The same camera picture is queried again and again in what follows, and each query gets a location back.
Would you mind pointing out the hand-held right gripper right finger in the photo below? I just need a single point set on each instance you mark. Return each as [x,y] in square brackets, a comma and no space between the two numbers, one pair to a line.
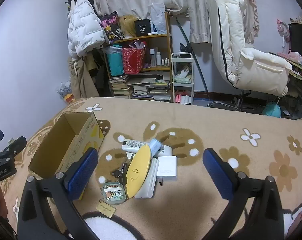
[217,172]

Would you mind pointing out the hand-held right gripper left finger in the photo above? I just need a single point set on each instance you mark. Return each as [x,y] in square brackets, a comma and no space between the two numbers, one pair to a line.
[82,173]

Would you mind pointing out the cartoon earbuds case with tag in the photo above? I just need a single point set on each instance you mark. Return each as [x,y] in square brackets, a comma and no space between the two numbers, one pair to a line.
[113,194]

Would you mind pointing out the bunch of keys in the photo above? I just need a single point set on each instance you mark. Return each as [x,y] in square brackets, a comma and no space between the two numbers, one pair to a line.
[121,172]

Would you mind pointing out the cardboard box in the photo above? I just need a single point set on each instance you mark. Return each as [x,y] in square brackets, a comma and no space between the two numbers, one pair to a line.
[56,140]

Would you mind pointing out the white power adapter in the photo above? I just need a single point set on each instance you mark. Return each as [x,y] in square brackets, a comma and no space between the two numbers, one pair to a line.
[168,168]

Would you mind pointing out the yellow oval compact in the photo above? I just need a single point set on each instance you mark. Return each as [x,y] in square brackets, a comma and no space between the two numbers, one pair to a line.
[138,170]

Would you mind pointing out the white squeeze tube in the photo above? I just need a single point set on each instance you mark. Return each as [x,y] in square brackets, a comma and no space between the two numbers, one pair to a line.
[133,145]

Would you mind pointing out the white rectangular device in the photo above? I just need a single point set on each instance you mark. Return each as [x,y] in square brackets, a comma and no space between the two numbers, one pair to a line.
[147,187]

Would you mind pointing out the light blue tube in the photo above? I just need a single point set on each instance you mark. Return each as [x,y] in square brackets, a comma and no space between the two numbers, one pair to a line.
[155,145]

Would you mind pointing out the flower printed beige blanket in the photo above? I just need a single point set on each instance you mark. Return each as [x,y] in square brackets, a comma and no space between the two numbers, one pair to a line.
[216,130]

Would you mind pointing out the plastic bag of toys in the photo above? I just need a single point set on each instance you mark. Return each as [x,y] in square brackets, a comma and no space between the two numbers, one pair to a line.
[64,92]

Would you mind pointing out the teal round object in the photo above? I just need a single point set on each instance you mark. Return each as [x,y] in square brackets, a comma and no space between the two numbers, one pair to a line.
[272,110]

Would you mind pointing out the beige trousers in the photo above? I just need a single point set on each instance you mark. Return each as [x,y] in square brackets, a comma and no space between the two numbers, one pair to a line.
[79,80]

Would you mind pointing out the stack of books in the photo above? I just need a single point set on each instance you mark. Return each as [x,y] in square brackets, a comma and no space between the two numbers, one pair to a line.
[119,87]

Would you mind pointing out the white trolley cart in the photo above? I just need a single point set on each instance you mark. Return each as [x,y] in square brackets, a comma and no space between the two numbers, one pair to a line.
[182,80]

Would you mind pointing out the dark hanging clothes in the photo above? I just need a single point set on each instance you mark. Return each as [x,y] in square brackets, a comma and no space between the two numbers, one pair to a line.
[99,75]

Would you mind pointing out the pile of papers and booklets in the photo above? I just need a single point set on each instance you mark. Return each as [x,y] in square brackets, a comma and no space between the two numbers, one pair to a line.
[151,90]

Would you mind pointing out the teal storage box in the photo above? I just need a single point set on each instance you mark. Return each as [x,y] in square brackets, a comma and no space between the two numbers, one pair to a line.
[114,62]

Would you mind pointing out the cluttered desk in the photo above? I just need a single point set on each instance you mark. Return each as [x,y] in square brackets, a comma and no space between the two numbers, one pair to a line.
[299,80]

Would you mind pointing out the red gift bag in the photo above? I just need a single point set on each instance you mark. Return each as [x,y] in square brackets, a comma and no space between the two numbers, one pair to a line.
[133,60]

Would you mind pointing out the row of cosmetic bottles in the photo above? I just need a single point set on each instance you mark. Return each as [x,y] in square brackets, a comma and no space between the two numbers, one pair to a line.
[156,58]

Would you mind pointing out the white puffer jacket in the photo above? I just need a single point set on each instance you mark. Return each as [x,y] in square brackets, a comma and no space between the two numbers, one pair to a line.
[83,27]

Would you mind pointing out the cream padded chair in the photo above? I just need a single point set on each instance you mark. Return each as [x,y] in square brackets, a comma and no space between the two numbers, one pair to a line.
[231,30]

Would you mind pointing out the wooden shelf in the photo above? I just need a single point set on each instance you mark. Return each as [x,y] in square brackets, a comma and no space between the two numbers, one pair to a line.
[161,40]

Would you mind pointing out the black printed bag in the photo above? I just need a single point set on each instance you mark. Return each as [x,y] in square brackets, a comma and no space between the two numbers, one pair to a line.
[111,28]

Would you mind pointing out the blond wig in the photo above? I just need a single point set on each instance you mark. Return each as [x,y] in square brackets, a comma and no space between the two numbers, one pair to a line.
[127,26]

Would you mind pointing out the black monitor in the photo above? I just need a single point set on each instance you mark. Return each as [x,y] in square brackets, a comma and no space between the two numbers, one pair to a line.
[300,42]

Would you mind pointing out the black box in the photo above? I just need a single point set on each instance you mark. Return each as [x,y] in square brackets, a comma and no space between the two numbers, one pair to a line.
[142,27]

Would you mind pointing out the pink headphones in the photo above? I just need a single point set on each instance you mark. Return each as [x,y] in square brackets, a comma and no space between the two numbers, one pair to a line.
[283,28]

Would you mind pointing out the white paper bag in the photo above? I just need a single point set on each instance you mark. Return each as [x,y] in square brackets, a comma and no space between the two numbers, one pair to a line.
[158,17]

